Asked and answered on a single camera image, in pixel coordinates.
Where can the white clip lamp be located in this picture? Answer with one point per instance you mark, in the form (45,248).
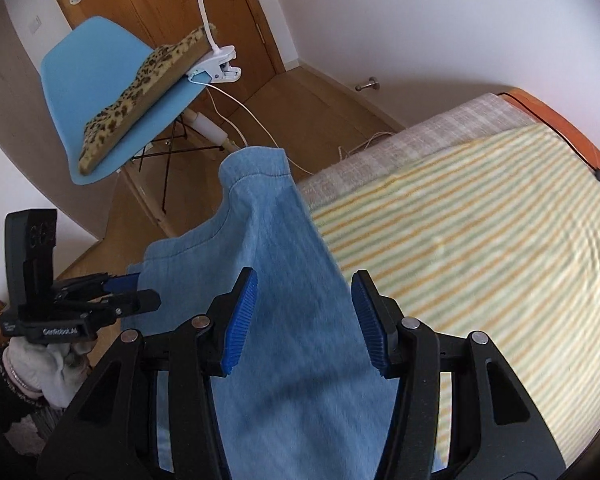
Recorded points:
(219,60)

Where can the light blue chair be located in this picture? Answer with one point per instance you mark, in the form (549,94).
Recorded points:
(79,75)

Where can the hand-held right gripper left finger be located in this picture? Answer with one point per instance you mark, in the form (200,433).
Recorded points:
(240,320)

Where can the pink plaid blanket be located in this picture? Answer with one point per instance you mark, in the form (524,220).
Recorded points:
(405,150)

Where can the person's left hand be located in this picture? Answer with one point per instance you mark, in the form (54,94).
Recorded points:
(49,370)

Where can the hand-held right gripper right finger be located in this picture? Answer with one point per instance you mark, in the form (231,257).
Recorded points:
(372,320)

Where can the white light switch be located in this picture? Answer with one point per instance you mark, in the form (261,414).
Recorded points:
(36,22)

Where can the metal door stop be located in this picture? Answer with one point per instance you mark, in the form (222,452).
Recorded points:
(369,84)

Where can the leopard print cushion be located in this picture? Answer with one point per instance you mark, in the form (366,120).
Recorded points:
(129,105)

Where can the blue denim pants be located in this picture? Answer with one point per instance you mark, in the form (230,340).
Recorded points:
(280,240)

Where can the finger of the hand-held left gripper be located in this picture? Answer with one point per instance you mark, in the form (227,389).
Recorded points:
(129,302)
(124,282)

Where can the wooden door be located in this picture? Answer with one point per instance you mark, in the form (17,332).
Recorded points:
(154,5)

